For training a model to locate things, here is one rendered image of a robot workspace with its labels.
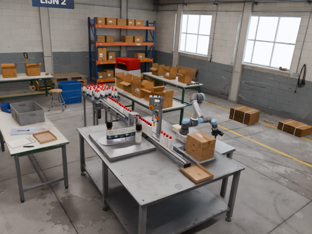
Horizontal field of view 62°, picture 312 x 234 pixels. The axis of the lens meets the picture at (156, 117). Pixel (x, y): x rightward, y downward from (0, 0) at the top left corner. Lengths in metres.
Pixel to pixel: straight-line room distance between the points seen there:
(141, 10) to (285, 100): 7.15
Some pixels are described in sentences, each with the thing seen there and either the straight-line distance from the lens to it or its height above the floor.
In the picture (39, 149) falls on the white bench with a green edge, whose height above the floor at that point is 0.78.
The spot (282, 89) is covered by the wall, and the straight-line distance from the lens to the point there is 8.62.
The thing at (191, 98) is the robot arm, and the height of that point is 1.50.
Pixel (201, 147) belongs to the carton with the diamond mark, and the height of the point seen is 1.05.
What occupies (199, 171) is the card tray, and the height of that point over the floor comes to 0.83.
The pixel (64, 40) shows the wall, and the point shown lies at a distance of 10.88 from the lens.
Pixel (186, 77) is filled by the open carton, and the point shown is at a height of 0.96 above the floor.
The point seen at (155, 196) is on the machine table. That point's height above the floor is 0.83.
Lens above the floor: 2.49
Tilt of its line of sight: 20 degrees down
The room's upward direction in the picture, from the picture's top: 3 degrees clockwise
